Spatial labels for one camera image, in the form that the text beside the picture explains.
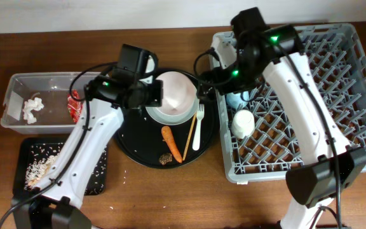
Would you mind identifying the grey dishwasher rack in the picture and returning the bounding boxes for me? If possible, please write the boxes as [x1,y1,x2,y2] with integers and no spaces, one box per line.
[217,24,366,184]

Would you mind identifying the clear plastic waste bin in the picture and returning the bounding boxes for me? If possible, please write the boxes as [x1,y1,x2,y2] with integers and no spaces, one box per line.
[0,71,107,135]

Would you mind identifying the white plastic cup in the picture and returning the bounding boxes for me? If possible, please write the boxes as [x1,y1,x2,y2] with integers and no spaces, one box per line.
[231,109,255,139]

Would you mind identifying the light blue plastic cup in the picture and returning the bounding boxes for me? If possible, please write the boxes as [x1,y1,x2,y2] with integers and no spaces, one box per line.
[226,92,250,110]

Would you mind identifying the pink bowl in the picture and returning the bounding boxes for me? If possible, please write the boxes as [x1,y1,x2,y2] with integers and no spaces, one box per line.
[156,71,196,116]

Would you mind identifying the crumpled white tissue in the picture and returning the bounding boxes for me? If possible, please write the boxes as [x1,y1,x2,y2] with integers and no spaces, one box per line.
[23,97,44,124]

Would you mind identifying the wooden chopstick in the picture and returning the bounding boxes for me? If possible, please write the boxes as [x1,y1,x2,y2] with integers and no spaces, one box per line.
[182,112,197,161]

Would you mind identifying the round black tray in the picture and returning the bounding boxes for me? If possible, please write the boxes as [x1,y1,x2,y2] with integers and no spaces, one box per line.
[112,68,220,170]

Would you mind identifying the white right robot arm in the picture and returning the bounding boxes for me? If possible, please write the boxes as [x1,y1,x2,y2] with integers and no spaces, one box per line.
[195,7,366,228]

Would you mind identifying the rice and peanut scraps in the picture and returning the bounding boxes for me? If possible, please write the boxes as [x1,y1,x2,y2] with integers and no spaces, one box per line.
[24,146,107,195]

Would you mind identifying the white label in bin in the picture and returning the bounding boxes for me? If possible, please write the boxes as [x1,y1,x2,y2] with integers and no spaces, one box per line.
[7,92,24,121]

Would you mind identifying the orange carrot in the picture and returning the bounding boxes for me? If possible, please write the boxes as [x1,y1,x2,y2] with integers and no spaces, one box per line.
[161,126,182,163]

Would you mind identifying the brown food scrap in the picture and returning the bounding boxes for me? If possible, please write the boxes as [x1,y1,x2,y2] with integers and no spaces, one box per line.
[159,153,173,165]

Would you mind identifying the red snack wrapper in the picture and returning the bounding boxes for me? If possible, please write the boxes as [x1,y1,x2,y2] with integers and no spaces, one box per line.
[67,95,83,123]

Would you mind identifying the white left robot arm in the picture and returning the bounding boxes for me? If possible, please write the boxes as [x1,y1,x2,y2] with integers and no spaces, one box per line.
[0,76,163,228]

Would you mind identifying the light grey plate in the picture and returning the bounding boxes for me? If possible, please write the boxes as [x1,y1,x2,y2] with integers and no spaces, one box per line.
[146,96,199,125]

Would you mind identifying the white plastic fork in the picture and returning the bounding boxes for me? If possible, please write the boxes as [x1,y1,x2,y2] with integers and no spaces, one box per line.
[192,104,205,151]

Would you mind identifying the black rectangular food tray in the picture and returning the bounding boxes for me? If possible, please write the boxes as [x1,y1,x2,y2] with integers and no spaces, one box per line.
[12,136,109,198]

